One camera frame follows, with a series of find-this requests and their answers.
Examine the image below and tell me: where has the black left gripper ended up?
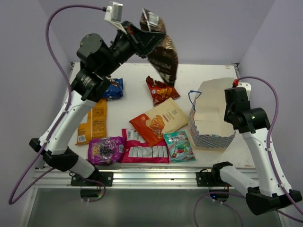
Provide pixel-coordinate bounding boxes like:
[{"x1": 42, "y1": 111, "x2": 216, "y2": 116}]
[{"x1": 100, "y1": 20, "x2": 165, "y2": 76}]

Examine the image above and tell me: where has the brown sea salt chip bag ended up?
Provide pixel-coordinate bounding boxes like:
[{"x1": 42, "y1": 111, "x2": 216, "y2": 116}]
[{"x1": 140, "y1": 8, "x2": 178, "y2": 87}]

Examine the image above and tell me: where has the blue checkered paper bag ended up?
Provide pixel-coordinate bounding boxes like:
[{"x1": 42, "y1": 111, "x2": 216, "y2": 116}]
[{"x1": 188, "y1": 78, "x2": 236, "y2": 151}]

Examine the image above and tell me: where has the orange cream cassava chips bag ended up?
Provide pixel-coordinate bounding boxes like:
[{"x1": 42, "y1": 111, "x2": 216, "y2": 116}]
[{"x1": 129, "y1": 98, "x2": 189, "y2": 147}]

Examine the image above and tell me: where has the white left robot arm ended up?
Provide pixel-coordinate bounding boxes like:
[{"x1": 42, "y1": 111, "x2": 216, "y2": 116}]
[{"x1": 29, "y1": 21, "x2": 165, "y2": 186}]

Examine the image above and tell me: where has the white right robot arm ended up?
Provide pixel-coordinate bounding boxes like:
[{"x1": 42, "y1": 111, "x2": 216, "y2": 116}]
[{"x1": 211, "y1": 87, "x2": 302, "y2": 215}]

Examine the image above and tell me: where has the red torn chip bag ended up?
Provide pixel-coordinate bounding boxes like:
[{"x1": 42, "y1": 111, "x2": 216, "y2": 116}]
[{"x1": 146, "y1": 76, "x2": 180, "y2": 106}]

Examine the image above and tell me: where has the blue Doritos chip bag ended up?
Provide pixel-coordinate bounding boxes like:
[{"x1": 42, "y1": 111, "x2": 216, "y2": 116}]
[{"x1": 102, "y1": 78, "x2": 124, "y2": 100}]

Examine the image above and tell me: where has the teal Fox's candy bag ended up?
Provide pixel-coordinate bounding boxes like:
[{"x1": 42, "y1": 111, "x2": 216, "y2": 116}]
[{"x1": 163, "y1": 131, "x2": 196, "y2": 163}]

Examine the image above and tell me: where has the pink snack bag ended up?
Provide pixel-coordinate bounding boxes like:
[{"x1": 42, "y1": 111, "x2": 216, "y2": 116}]
[{"x1": 121, "y1": 129, "x2": 169, "y2": 163}]

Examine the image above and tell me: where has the purple grape candy bag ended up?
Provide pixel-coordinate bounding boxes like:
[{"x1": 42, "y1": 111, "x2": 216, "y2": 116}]
[{"x1": 87, "y1": 137, "x2": 125, "y2": 166}]

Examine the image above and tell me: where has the orange yellow snack packet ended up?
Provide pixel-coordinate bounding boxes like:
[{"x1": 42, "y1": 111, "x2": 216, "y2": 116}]
[{"x1": 76, "y1": 99, "x2": 107, "y2": 145}]

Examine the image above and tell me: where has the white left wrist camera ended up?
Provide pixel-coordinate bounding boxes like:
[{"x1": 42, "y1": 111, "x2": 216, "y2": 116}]
[{"x1": 104, "y1": 1, "x2": 123, "y2": 26}]

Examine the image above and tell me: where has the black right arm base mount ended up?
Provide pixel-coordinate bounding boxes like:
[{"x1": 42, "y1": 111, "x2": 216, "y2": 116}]
[{"x1": 196, "y1": 168, "x2": 229, "y2": 187}]

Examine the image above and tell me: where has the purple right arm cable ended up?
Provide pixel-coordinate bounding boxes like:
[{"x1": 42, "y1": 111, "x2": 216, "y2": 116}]
[{"x1": 193, "y1": 76, "x2": 303, "y2": 227}]

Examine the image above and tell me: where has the aluminium table frame rail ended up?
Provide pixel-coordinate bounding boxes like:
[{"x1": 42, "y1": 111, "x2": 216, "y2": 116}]
[{"x1": 33, "y1": 62, "x2": 261, "y2": 190}]

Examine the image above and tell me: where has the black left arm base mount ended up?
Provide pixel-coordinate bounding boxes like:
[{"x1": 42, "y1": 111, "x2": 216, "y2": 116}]
[{"x1": 69, "y1": 171, "x2": 114, "y2": 187}]

